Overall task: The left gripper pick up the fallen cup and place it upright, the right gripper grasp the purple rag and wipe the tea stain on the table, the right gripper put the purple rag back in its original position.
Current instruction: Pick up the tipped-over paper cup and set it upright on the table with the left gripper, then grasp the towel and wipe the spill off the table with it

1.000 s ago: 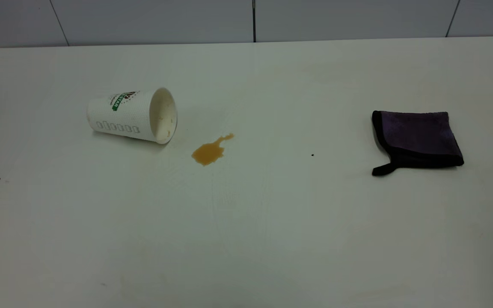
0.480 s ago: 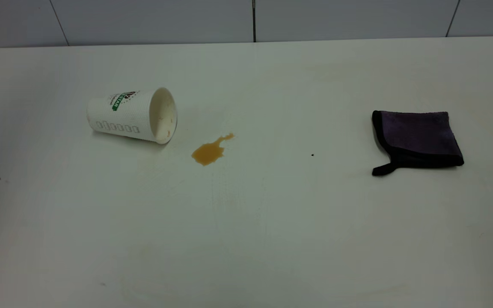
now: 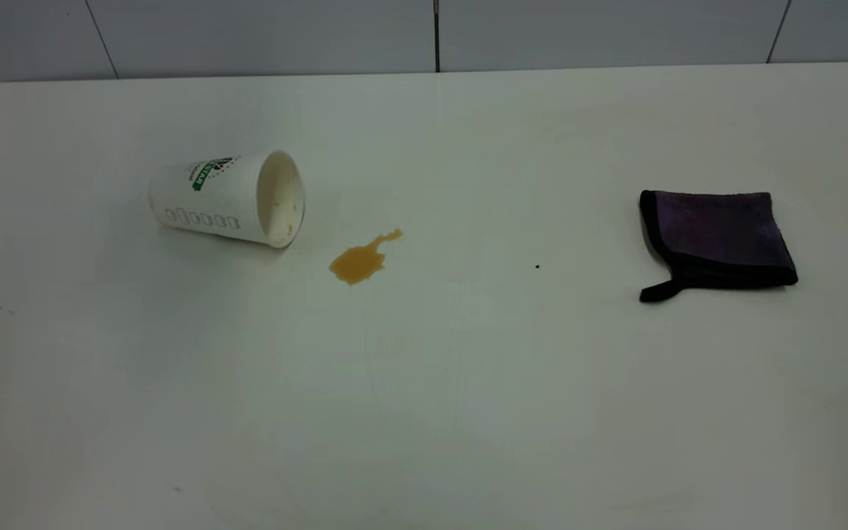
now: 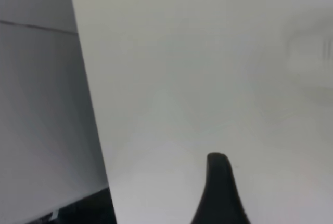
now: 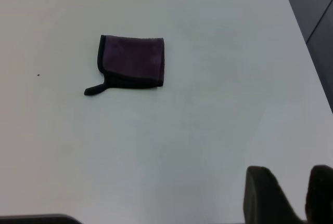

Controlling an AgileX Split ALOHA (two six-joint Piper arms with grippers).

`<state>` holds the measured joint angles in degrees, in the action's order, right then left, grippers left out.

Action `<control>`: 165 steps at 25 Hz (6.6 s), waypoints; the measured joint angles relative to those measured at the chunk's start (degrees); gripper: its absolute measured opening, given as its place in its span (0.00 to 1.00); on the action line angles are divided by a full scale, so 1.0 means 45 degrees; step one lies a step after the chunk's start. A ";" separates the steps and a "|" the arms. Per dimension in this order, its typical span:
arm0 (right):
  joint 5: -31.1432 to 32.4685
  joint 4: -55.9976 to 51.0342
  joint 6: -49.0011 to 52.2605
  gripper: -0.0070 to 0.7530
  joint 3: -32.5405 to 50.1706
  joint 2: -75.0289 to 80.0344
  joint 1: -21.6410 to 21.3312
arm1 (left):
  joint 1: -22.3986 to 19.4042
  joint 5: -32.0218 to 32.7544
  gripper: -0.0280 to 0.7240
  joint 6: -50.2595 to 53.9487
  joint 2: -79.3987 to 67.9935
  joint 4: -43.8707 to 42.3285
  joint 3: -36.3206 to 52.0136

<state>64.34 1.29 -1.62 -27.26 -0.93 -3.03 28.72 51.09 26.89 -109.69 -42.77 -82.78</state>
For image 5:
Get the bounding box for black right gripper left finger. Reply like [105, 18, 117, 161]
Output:
[243, 165, 308, 224]

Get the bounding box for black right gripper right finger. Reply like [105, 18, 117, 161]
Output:
[304, 165, 333, 224]

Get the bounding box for purple cloth with black trim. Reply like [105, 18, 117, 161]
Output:
[83, 34, 165, 97]

